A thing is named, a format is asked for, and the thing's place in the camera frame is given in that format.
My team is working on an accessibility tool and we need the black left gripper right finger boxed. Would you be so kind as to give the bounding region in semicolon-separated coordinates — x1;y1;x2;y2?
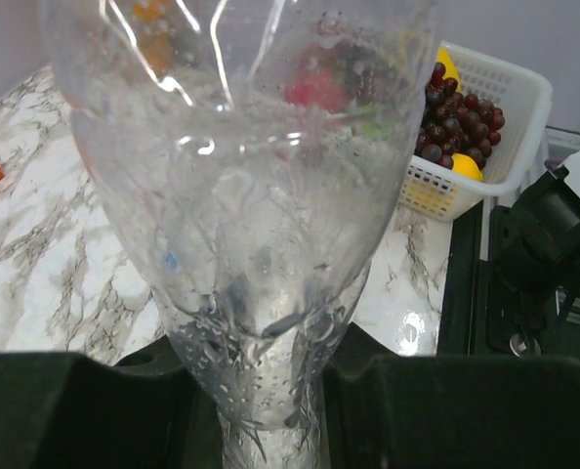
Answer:
323;326;580;468

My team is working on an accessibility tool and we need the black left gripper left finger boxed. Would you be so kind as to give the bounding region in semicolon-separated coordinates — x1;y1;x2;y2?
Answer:
0;337;222;468

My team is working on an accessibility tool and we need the clear plastic bottle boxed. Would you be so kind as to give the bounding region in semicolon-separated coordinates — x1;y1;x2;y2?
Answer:
38;1;440;468

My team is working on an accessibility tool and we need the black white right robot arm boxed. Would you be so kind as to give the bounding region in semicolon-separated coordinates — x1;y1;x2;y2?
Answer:
490;150;580;349

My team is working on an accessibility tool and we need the white plastic basket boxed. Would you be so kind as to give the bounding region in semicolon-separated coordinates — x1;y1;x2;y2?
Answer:
399;42;553;222

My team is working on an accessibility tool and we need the yellow lemon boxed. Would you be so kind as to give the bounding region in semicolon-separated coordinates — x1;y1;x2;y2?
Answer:
452;153;483;182
436;46;462;92

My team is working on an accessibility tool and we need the purple grape bunch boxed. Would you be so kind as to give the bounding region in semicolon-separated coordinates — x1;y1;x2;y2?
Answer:
414;62;506;172

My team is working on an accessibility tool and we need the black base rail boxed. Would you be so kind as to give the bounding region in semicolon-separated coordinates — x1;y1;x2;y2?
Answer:
438;202;580;361

